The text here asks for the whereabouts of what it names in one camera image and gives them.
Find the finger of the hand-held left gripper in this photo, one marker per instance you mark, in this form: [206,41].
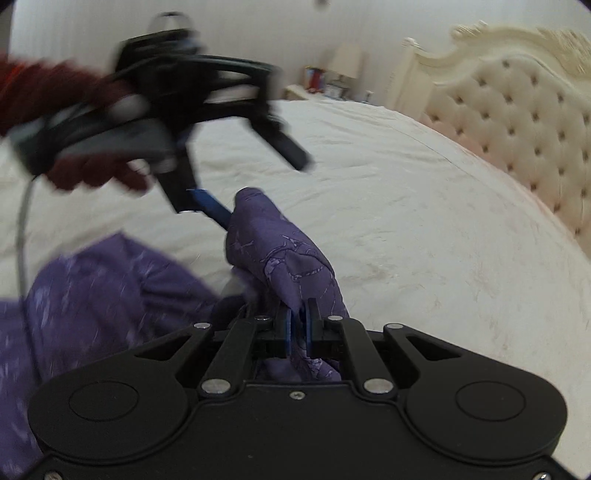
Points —
[208,204]
[286,148]

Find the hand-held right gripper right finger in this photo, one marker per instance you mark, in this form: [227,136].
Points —
[310,333]

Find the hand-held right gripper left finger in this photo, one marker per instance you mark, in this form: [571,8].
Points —
[287,333]

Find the purple patterned hooded jacket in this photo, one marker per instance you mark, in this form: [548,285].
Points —
[286,258]

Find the person's left forearm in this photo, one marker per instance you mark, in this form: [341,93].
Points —
[46,92]

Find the person's left hand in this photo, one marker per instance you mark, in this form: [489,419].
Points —
[92,174]

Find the cream nightstand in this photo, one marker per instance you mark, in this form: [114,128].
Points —
[300,92]

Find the cream shade table lamp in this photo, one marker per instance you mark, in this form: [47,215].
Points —
[345,61]

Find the cream bedspread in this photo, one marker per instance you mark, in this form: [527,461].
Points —
[415,221]

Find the cream tufted headboard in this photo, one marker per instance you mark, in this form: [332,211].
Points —
[517,120]

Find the red photo frame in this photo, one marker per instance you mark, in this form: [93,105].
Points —
[315,78]

